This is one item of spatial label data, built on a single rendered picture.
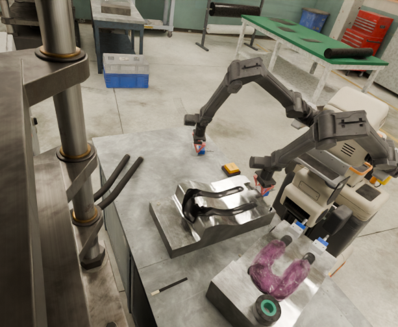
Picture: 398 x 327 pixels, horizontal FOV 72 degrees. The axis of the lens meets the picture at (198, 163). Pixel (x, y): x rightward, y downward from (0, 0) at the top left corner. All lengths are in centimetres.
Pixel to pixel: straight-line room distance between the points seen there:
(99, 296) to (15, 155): 78
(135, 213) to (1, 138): 91
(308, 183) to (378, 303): 123
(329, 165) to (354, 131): 54
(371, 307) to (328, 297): 122
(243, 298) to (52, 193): 65
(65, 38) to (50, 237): 38
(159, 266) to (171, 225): 16
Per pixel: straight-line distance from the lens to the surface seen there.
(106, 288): 109
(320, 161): 144
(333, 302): 125
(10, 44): 96
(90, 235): 90
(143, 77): 421
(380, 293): 258
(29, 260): 26
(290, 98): 130
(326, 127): 90
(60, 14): 61
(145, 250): 114
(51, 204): 65
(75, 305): 51
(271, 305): 96
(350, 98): 133
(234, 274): 100
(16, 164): 35
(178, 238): 110
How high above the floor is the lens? 175
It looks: 38 degrees down
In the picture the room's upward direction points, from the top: 11 degrees clockwise
